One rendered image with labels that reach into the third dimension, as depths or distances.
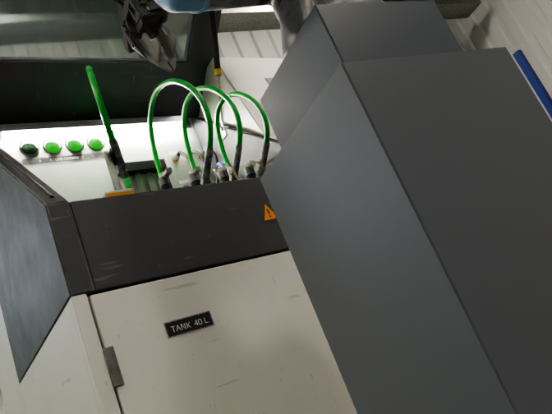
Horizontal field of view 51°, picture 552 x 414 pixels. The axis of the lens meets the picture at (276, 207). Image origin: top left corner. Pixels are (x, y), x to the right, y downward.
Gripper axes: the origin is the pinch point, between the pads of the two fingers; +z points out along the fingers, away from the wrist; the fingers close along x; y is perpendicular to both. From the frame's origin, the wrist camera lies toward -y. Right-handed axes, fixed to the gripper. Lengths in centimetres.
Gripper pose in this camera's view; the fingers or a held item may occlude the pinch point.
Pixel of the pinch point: (168, 68)
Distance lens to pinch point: 125.7
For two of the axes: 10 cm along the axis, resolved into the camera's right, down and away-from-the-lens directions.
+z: 5.3, 8.3, -1.4
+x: 7.6, -4.0, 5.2
